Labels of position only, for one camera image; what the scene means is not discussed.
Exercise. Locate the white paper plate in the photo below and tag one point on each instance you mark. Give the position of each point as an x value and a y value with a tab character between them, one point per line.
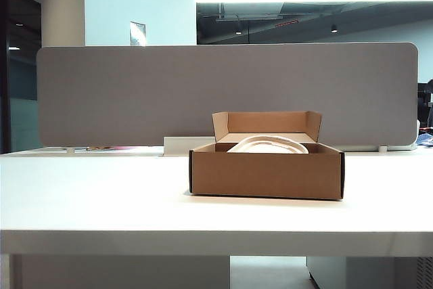
267	147

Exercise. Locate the brown cardboard box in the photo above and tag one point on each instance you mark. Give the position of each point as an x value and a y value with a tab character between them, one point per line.
267	175

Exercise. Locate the gray fabric desk divider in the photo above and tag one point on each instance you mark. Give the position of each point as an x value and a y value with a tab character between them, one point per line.
135	99

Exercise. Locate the person in dark clothes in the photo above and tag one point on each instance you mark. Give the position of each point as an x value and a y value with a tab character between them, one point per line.
429	99

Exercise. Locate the wall poster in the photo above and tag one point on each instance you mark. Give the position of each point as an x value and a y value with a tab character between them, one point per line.
138	33

